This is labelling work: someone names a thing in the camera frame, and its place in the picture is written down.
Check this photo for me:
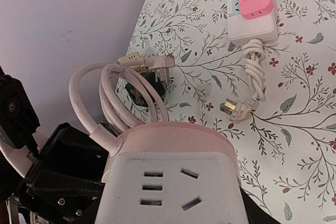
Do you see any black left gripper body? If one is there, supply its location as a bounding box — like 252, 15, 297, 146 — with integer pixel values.
14, 123, 108, 223

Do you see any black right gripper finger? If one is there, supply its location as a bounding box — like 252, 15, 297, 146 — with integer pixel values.
240, 188, 280, 224

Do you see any pink cable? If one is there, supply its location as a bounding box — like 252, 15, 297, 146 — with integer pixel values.
68, 61, 170, 158

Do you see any white cube socket tiger print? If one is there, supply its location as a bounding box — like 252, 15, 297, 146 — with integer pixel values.
95, 152, 248, 223

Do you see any pink round socket base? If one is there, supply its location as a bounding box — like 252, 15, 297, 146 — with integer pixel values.
101, 121, 238, 184

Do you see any dark green cube socket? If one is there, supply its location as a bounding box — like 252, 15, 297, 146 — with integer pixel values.
125, 73, 166, 108

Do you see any beige cube socket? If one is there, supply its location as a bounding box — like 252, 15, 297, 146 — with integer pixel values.
117, 52, 147, 73

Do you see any white three-pin plug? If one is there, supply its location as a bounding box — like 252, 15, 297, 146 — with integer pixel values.
219, 99, 259, 123

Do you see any floral tablecloth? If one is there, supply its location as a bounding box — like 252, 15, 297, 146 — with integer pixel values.
128, 0, 335, 223

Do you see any white power strip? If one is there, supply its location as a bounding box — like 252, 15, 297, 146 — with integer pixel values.
226, 0, 278, 46

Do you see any white knotted cable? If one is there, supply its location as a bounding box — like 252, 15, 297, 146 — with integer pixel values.
241, 39, 266, 104

